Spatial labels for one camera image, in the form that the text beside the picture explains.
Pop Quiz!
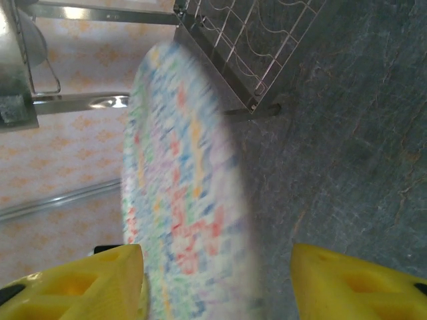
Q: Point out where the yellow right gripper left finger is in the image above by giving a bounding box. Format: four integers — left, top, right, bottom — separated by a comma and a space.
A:
0, 243, 151, 320

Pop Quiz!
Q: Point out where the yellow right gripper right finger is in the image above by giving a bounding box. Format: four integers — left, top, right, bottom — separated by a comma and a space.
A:
291, 243, 427, 320

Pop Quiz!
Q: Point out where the colourful speckled plate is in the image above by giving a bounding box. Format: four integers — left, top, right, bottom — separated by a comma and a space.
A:
119, 40, 264, 320

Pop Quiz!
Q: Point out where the stainless steel dish rack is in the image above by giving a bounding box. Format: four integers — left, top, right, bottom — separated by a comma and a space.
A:
0, 0, 330, 135

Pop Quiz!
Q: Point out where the aluminium frame post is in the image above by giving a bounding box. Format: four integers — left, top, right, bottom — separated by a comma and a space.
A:
0, 179, 123, 223

